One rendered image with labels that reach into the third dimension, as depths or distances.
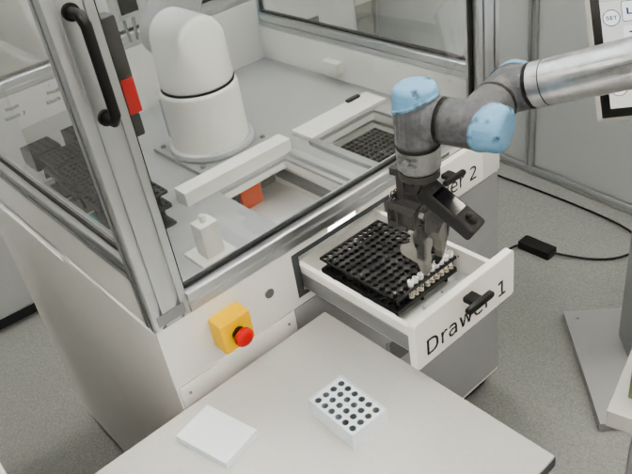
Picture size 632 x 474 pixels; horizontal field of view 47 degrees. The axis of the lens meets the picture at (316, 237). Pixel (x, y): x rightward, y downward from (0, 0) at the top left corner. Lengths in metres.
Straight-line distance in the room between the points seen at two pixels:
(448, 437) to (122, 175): 0.72
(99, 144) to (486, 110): 0.60
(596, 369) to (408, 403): 1.20
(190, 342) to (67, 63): 0.59
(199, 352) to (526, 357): 1.38
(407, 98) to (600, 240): 2.03
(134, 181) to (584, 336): 1.77
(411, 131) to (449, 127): 0.07
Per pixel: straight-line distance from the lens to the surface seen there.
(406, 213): 1.28
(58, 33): 1.13
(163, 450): 1.44
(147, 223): 1.28
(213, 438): 1.40
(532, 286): 2.86
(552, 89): 1.20
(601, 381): 2.48
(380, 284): 1.45
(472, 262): 1.53
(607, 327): 2.65
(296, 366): 1.51
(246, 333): 1.42
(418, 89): 1.17
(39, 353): 3.05
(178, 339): 1.42
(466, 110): 1.15
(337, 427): 1.36
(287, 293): 1.55
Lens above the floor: 1.81
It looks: 35 degrees down
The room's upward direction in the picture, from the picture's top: 10 degrees counter-clockwise
